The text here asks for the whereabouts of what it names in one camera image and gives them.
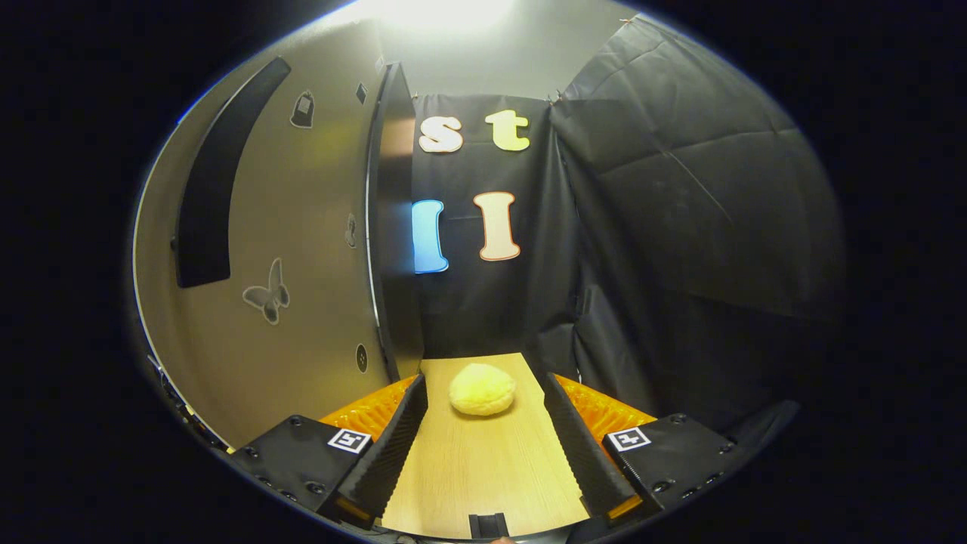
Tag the black backdrop cloth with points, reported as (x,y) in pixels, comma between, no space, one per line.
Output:
(680,227)

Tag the grey cabinet door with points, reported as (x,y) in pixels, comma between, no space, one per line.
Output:
(317,211)

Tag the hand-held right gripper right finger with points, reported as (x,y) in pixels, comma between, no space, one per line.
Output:
(578,453)

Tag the ceiling light panel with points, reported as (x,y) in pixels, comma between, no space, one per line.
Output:
(438,11)

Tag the yellow round bun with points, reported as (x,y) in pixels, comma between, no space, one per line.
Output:
(482,389)

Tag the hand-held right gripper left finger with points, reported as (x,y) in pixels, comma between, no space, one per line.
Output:
(393,453)

